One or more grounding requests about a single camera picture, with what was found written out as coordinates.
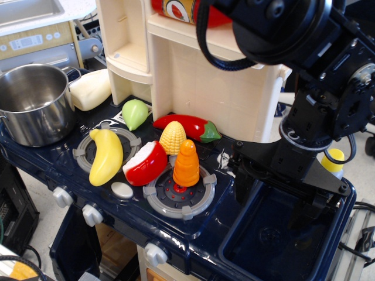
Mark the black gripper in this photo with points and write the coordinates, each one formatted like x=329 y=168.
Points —
x=289 y=164

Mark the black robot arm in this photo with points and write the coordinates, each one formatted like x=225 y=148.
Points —
x=335 y=63

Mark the yellow plastic banana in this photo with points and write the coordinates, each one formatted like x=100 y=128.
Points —
x=108 y=158

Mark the stainless steel pot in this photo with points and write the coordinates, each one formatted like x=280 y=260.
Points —
x=36 y=104

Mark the yellow cap bottle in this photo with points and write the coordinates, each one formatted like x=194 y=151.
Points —
x=334 y=166

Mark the navy toy kitchen stove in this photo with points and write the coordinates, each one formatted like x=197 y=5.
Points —
x=204 y=231

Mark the orange plastic carrot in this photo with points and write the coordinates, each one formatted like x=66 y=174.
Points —
x=186 y=171

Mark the red plastic chili pepper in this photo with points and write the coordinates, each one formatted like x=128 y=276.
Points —
x=196 y=128

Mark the cream toy kitchen cabinet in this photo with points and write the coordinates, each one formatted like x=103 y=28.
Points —
x=158 y=60

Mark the yellow plastic corn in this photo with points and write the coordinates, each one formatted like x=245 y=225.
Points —
x=172 y=137

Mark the red white apple slice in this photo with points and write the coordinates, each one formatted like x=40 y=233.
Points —
x=146 y=165

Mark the white stove knob right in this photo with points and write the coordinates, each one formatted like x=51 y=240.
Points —
x=155 y=255

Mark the white stove knob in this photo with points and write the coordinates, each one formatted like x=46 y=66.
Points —
x=91 y=215
x=62 y=197
x=155 y=255

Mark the grey oval button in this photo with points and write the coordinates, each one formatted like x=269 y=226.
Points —
x=122 y=190

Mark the green plastic pear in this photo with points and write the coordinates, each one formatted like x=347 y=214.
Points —
x=134 y=113

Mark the white stove knob middle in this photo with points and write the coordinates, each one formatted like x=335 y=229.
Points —
x=91 y=215

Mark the red soup can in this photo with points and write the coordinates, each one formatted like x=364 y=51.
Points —
x=187 y=11

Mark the white stove knob left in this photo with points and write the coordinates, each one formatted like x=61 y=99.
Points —
x=62 y=197

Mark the cream plastic food block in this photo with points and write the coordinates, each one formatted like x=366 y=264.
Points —
x=91 y=90

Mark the black box on floor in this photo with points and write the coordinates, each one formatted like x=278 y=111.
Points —
x=19 y=216

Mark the wooden toy appliance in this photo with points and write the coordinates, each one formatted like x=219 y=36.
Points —
x=47 y=32

